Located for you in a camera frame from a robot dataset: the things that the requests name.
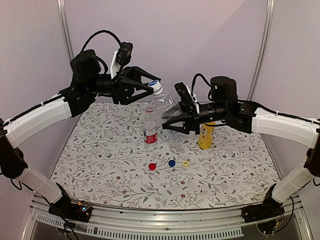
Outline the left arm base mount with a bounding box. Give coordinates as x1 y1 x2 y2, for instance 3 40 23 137
48 183 92 223

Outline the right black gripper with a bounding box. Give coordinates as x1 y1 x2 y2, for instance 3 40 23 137
161 100 229 135

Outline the right aluminium corner post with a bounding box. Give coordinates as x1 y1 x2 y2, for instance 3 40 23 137
247 0 275 101

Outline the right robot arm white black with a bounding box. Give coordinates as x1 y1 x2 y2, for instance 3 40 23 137
162 76 320 218

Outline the red-capped clear bottle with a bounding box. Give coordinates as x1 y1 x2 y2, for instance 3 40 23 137
143 106 158 148

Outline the floral patterned table mat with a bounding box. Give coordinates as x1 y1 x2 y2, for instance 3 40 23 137
51 103 280 210

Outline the red bottle cap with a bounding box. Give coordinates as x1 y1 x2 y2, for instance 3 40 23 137
148 163 157 171

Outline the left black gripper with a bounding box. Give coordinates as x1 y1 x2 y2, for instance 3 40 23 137
85 65 160 104

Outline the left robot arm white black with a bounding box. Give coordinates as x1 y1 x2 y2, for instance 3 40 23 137
0 49 157 217

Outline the right black camera cable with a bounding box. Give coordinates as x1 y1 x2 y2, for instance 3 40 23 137
190 72 212 93

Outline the left aluminium corner post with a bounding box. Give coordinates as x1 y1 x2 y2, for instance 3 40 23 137
56 0 86 103

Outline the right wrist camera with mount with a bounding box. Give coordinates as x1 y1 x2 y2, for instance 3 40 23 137
174 82 200 114

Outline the left black camera cable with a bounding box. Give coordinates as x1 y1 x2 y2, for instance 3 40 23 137
73 29 122 83

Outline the Pepsi bottle blue label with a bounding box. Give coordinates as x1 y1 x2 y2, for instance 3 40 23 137
168 130 186 149

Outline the blue Pepsi bottle cap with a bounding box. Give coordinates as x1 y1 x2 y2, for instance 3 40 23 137
168 160 176 167

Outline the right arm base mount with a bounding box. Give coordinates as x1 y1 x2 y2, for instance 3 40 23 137
241 196 285 235

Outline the white blue bottle cap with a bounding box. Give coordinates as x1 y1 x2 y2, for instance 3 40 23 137
148 80 164 96

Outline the pale yellow bottle cap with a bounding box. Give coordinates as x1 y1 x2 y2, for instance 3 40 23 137
182 160 190 167

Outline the aluminium front rail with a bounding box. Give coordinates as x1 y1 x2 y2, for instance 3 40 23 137
21 195 315 240

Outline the clear plastic bottle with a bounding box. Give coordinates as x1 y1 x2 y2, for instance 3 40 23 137
147 79 187 141

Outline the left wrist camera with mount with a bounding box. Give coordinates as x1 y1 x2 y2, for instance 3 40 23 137
110 42 133 79

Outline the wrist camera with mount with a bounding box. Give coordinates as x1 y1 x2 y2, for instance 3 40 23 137
174 82 200 114
110 42 133 79

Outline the yellow juice bottle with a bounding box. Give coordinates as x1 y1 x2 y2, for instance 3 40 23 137
198 121 216 149

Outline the aluminium corner post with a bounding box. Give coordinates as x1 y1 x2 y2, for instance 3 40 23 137
56 0 86 103
247 0 275 101

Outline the black camera cable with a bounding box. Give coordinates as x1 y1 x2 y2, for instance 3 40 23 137
73 29 122 83
190 72 212 93

